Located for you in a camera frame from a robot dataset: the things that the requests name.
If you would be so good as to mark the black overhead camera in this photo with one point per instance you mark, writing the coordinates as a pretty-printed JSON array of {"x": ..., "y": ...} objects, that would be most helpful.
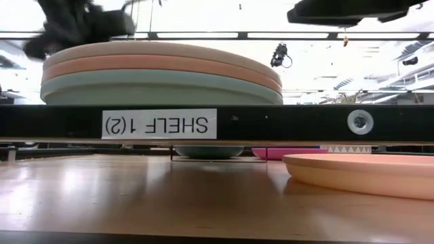
[{"x": 279, "y": 54}]

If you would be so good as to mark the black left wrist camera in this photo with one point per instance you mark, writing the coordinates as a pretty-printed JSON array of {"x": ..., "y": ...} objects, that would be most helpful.
[{"x": 117, "y": 23}]

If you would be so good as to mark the magenta plate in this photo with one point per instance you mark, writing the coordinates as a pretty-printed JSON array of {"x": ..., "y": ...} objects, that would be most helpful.
[{"x": 285, "y": 152}]

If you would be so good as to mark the stack of pastel plates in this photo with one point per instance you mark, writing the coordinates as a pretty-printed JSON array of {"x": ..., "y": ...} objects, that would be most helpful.
[{"x": 152, "y": 48}]

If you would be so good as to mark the blue plate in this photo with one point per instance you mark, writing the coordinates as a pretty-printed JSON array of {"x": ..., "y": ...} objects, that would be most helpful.
[{"x": 208, "y": 152}]

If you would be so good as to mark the silver bolt washer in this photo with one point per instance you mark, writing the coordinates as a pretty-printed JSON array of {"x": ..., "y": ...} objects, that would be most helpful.
[{"x": 360, "y": 122}]

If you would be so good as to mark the black aluminium frame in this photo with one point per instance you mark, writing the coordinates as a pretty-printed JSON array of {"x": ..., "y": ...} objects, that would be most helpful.
[{"x": 242, "y": 35}]

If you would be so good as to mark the sage green plate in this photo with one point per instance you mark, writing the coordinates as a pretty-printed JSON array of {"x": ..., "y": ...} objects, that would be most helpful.
[{"x": 152, "y": 88}]

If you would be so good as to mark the pale peach plate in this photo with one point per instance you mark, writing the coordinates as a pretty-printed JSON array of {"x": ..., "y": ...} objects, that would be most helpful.
[{"x": 366, "y": 176}]

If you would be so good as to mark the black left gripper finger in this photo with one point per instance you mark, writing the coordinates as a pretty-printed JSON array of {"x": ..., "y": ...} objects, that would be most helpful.
[{"x": 39, "y": 49}]

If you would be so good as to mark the white shelf label sticker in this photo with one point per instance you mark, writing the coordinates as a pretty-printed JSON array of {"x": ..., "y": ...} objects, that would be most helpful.
[{"x": 159, "y": 123}]

